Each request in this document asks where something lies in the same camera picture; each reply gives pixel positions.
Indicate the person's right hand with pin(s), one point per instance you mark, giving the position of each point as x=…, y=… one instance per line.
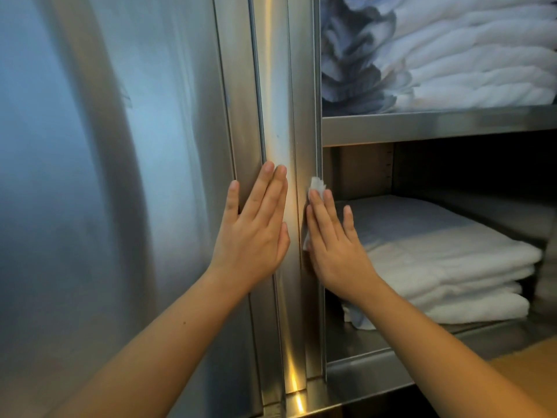
x=339, y=265

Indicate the person's left hand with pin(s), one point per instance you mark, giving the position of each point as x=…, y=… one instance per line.
x=248, y=248

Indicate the white wet wipe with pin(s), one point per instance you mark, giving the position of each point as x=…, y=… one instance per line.
x=317, y=183

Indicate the stainless steel cabinet door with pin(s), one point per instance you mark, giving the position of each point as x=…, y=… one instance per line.
x=109, y=191
x=278, y=104

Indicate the person's right forearm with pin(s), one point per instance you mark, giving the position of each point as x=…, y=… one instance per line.
x=435, y=361

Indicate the person's left forearm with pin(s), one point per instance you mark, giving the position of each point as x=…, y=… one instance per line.
x=152, y=356

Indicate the stack of white folded sheets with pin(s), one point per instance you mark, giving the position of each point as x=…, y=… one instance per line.
x=435, y=252

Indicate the brown taped cardboard box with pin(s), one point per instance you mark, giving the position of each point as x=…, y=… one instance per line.
x=528, y=374

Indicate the stack of white folded towels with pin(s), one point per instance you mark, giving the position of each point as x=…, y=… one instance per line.
x=478, y=60

